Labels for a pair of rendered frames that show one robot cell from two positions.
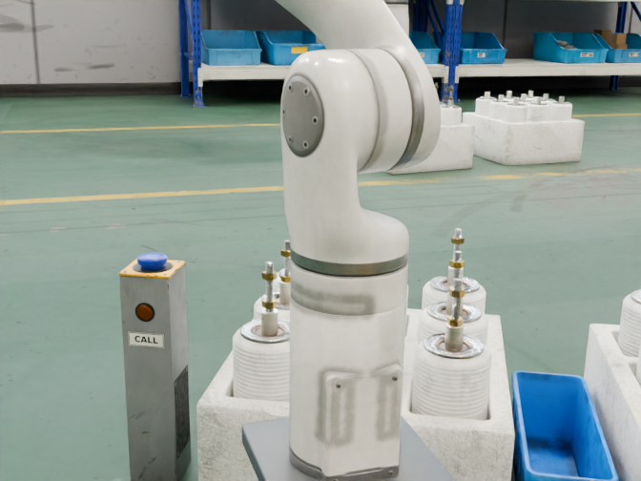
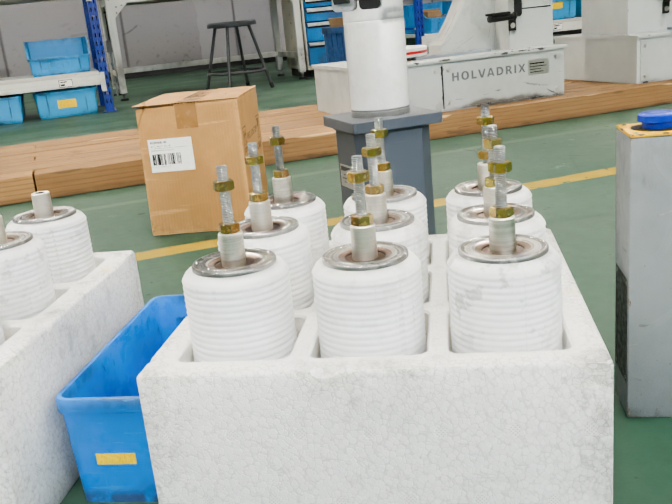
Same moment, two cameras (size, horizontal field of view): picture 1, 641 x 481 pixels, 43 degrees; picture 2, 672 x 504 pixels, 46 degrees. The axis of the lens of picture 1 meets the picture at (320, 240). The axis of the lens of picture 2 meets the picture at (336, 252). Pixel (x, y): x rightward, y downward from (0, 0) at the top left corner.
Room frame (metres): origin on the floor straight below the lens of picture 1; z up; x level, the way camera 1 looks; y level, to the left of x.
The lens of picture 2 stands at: (1.87, -0.12, 0.46)
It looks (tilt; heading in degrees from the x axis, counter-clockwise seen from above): 17 degrees down; 180
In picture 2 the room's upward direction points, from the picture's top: 6 degrees counter-clockwise
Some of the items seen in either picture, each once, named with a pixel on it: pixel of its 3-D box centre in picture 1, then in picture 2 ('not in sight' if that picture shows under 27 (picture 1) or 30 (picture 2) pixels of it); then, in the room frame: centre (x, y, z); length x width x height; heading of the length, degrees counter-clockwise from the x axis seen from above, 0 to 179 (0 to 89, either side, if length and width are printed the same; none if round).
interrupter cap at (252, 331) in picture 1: (269, 331); (488, 188); (0.99, 0.06, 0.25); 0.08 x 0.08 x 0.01
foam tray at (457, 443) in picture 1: (365, 409); (387, 367); (1.09, -0.07, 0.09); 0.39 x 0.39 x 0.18; 81
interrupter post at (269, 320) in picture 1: (269, 322); (487, 177); (0.99, 0.06, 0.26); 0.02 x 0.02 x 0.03
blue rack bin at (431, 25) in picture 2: not in sight; (436, 17); (-4.19, 0.80, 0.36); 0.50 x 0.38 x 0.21; 19
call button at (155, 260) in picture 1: (153, 262); (658, 121); (1.06, 0.23, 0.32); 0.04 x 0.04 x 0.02
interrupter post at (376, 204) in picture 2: not in sight; (376, 208); (1.09, -0.07, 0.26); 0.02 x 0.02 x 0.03
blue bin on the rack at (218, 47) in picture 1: (227, 47); not in sight; (5.68, 0.65, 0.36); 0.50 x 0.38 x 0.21; 18
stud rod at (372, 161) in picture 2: not in sight; (373, 171); (1.09, -0.07, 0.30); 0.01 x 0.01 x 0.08
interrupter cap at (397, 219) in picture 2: not in sight; (377, 221); (1.09, -0.07, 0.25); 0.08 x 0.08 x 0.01
